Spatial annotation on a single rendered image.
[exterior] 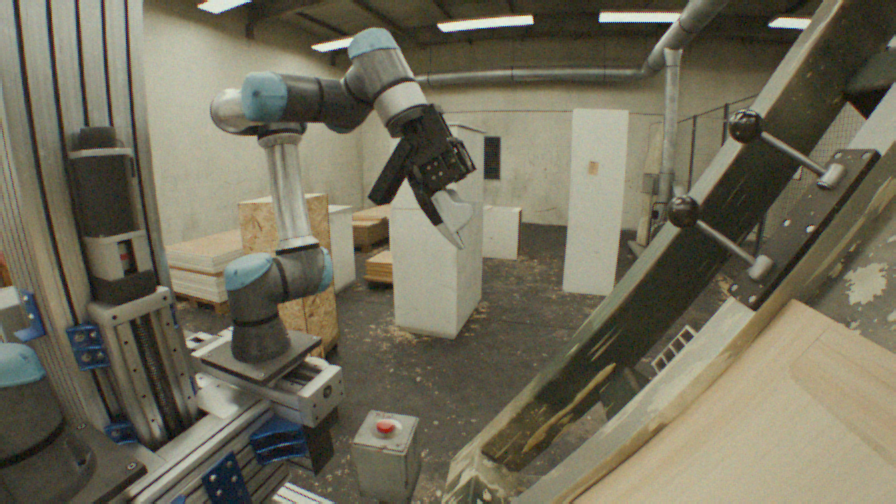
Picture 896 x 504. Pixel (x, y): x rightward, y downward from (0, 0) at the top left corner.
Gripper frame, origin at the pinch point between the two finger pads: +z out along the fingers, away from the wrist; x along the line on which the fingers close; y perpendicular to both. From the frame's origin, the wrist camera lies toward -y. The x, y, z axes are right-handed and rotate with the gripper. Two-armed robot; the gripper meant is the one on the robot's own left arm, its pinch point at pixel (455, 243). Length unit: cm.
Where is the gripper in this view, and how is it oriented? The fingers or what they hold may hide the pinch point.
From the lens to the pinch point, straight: 54.9
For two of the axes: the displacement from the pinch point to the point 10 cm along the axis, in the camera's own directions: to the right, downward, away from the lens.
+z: 4.4, 8.9, 0.7
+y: 8.3, -3.8, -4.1
